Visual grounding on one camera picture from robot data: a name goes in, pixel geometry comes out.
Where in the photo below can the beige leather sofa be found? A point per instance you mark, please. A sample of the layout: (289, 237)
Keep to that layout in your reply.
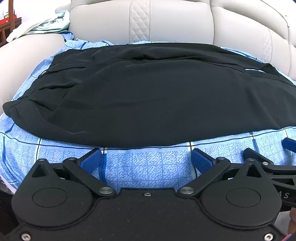
(175, 20)

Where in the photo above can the wooden shelf with red box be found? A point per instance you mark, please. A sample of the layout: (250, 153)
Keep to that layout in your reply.
(7, 23)

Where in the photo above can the blue patterned blanket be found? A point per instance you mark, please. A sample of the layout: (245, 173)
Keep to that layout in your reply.
(143, 169)

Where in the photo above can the pale green white cloth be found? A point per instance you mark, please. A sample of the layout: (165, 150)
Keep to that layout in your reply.
(44, 23)

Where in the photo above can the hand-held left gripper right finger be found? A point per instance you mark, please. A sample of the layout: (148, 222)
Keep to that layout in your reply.
(202, 162)

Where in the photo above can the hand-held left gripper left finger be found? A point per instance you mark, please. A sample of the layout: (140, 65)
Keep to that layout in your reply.
(91, 161)

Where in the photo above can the black pants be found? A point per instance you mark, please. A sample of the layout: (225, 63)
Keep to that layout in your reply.
(148, 97)

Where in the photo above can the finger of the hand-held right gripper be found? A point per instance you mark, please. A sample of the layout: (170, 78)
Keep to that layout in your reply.
(290, 144)
(256, 155)

